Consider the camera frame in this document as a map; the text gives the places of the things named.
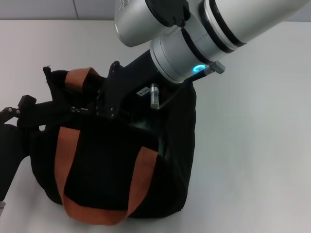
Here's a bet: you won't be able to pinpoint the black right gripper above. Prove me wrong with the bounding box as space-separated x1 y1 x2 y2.
86 50 171 121

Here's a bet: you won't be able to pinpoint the right arm cable with connectors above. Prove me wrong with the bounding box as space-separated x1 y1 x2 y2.
150 60 225 109

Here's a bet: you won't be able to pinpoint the black food bag orange straps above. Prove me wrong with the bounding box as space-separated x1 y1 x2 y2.
17 65 197 225

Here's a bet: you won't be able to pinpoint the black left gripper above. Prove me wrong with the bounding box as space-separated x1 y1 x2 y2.
0 96 37 199

